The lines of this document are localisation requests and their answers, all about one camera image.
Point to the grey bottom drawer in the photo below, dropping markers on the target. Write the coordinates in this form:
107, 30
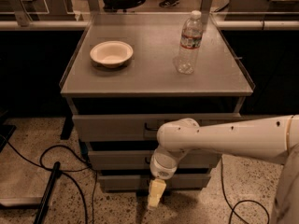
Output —
118, 183

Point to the black sneaker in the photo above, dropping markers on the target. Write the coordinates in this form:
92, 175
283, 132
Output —
168, 3

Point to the white bowl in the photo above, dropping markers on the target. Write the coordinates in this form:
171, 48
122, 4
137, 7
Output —
111, 54

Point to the grey top drawer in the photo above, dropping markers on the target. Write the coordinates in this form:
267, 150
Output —
133, 127

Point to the white horizontal rail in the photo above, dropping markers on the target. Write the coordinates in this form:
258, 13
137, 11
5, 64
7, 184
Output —
223, 25

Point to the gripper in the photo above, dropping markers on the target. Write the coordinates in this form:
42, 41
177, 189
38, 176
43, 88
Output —
162, 171

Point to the black stand leg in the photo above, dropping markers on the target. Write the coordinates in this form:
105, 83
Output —
44, 204

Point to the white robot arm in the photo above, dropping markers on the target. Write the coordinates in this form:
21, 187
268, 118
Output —
273, 139

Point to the clear plastic water bottle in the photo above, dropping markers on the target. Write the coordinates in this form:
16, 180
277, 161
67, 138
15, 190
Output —
190, 42

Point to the grey drawer cabinet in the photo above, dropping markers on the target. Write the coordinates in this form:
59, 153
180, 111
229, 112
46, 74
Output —
149, 83

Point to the grey drawer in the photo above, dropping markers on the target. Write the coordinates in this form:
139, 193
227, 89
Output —
140, 160
133, 127
118, 183

